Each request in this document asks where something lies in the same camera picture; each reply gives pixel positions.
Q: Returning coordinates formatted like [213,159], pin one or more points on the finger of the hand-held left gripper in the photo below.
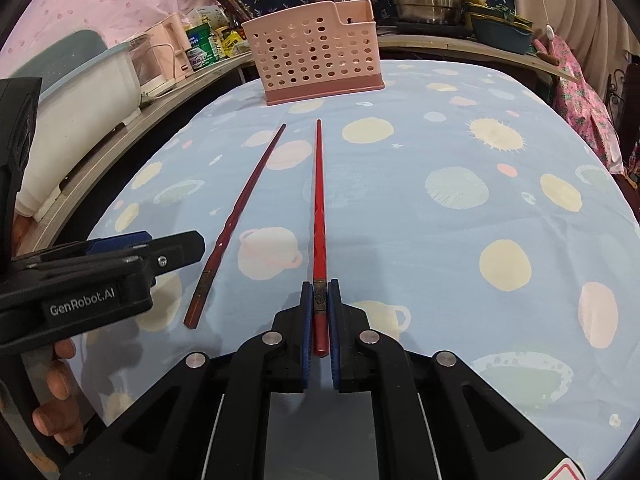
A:
[180,250]
[120,242]

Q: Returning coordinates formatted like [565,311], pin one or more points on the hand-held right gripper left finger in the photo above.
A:
[303,335]

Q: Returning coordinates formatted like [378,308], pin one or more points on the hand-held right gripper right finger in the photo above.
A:
[336,335]

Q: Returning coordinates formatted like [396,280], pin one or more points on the dark red chopstick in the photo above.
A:
[199,305]

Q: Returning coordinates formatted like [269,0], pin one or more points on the pink perforated plastic basket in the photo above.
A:
[310,60]

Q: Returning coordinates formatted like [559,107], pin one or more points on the person's left hand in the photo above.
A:
[62,420]

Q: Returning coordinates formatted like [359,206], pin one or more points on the blue dotted tablecloth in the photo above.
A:
[450,285]

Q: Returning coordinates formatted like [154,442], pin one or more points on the white storage box blue rim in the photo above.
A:
[85,105]

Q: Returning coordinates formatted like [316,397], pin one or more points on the beige side counter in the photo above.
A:
[200,86]

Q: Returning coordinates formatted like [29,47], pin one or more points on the clear plastic container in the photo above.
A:
[147,62]

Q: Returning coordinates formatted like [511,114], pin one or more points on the green white can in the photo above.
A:
[202,50]

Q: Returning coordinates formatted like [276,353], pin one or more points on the yellow packet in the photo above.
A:
[232,42]

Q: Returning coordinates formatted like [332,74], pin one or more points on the pink kettle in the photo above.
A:
[172,35]

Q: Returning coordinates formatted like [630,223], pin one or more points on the pink patterned fabric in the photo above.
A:
[100,0]

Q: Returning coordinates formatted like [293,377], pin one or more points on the bundle of dark chopsticks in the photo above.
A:
[230,0]

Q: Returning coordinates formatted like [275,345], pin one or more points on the wooden board shelf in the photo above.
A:
[450,46]

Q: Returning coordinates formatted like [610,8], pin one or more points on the black induction cooker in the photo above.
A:
[430,29]

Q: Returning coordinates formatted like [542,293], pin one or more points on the pink floral garment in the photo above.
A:
[580,100]

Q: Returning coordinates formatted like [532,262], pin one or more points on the teal plastic basin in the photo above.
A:
[500,36]

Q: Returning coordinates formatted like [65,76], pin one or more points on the green plastic basin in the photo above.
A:
[500,11]

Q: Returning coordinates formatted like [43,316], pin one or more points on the black metal chair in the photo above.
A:
[622,110]

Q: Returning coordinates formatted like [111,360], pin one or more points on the cream curtain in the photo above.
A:
[590,5]

